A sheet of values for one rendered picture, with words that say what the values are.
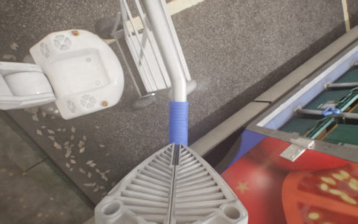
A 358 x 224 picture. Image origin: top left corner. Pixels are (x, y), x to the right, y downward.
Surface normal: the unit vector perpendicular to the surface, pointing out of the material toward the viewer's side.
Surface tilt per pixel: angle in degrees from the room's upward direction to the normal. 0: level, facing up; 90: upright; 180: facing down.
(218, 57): 0
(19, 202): 8
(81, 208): 0
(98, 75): 0
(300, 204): 90
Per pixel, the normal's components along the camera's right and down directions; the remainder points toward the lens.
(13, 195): 0.43, 0.04
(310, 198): -0.47, -0.84
